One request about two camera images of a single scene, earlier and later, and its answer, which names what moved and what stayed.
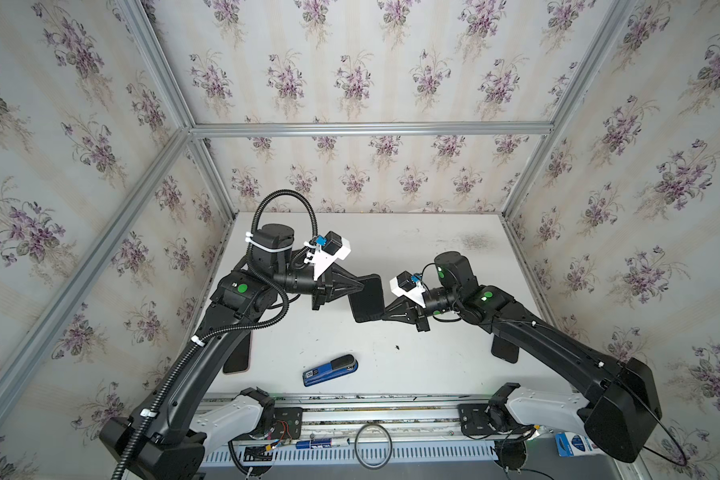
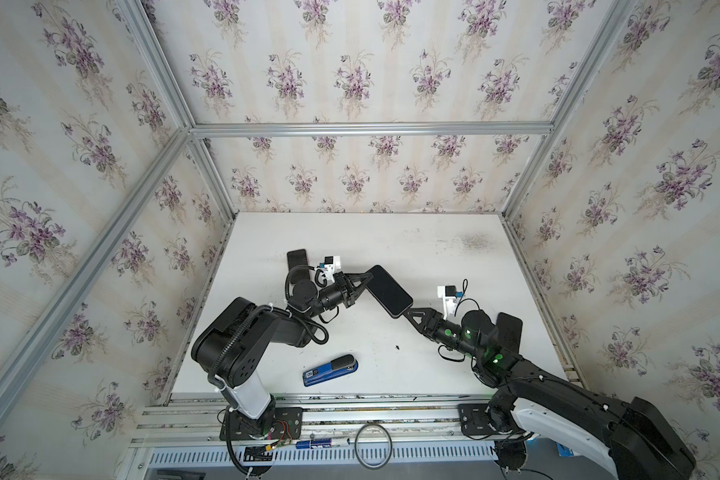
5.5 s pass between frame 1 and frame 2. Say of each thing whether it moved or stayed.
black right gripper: moved
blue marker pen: stayed
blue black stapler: stayed
